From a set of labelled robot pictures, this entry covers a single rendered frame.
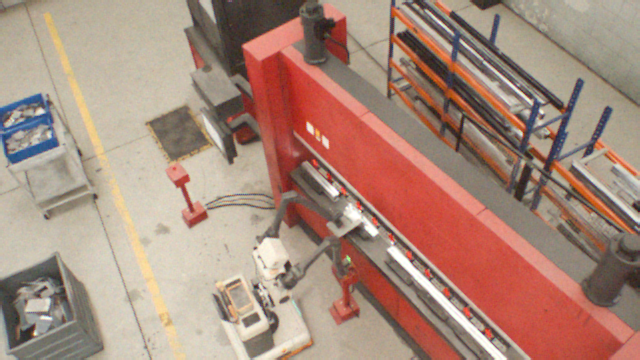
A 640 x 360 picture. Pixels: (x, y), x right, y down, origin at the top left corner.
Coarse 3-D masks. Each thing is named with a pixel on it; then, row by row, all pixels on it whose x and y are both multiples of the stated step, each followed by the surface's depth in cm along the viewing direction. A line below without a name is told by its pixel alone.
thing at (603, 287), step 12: (612, 240) 267; (624, 240) 261; (636, 240) 261; (612, 252) 264; (624, 252) 261; (636, 252) 258; (600, 264) 279; (612, 264) 267; (624, 264) 261; (636, 264) 259; (588, 276) 299; (600, 276) 280; (612, 276) 273; (624, 276) 270; (636, 276) 264; (588, 288) 294; (600, 288) 285; (612, 288) 280; (636, 288) 267; (600, 300) 290; (612, 300) 289
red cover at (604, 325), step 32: (288, 64) 438; (320, 96) 420; (384, 128) 379; (416, 160) 360; (448, 192) 343; (480, 224) 330; (512, 256) 320; (544, 256) 312; (544, 288) 310; (576, 288) 298; (576, 320) 301; (608, 320) 286
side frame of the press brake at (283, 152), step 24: (288, 24) 457; (336, 24) 458; (264, 48) 439; (336, 48) 476; (264, 72) 442; (264, 96) 461; (288, 96) 476; (264, 120) 493; (288, 120) 495; (264, 144) 528; (288, 144) 517; (288, 168) 540; (288, 216) 592
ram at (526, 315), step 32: (320, 128) 455; (352, 128) 407; (320, 160) 490; (352, 160) 436; (384, 160) 392; (384, 192) 419; (416, 192) 378; (416, 224) 403; (448, 224) 365; (448, 256) 388; (480, 256) 352; (480, 288) 374; (512, 288) 341; (512, 320) 361; (544, 320) 330; (544, 352) 349; (576, 352) 320; (608, 352) 295
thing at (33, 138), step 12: (36, 120) 593; (48, 120) 593; (12, 132) 589; (24, 132) 590; (36, 132) 586; (48, 132) 589; (12, 144) 579; (24, 144) 577; (36, 144) 572; (48, 144) 580; (12, 156) 568; (24, 156) 576
